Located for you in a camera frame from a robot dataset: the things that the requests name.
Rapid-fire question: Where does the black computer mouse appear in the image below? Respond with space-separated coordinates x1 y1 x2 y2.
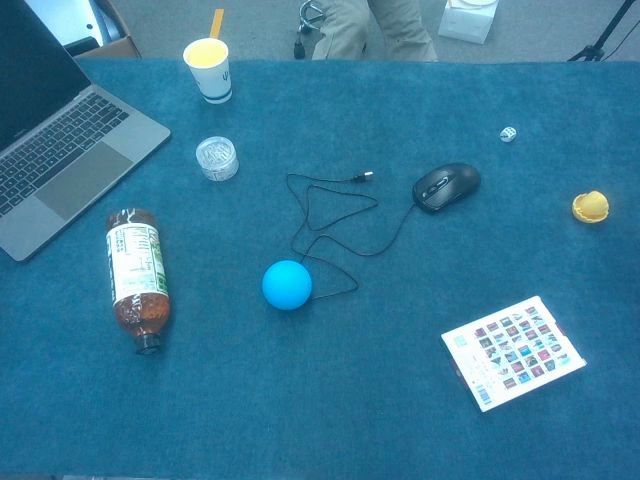
412 161 482 215

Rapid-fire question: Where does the white paper cup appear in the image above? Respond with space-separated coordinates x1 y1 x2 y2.
182 37 234 106

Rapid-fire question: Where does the black mouse cable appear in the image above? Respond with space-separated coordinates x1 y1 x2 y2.
286 171 418 302

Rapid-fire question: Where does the chair base with caster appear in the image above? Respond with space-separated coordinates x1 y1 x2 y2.
293 0 327 61

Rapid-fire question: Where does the brown tea bottle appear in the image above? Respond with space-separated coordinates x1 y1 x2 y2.
105 208 175 357

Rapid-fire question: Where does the blue table cloth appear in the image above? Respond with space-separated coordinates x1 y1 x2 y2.
0 57 640 480

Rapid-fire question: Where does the black tripod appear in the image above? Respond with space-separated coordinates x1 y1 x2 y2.
567 0 640 63

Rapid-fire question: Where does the yellow bottle cap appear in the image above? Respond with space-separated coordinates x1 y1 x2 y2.
571 189 611 225

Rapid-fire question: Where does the person in khaki trousers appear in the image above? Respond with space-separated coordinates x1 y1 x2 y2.
311 0 439 63

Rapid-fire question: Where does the white box with picture grid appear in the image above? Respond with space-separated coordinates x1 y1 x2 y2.
440 295 588 413

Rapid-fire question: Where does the blue ball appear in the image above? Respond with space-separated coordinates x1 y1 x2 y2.
261 259 314 312

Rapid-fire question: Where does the grey laptop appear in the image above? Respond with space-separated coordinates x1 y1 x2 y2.
0 0 172 263

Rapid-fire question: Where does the white cardboard box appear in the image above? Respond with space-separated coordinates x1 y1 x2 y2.
437 0 499 46

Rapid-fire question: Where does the clear round plastic container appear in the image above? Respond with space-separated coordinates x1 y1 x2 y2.
195 136 240 182

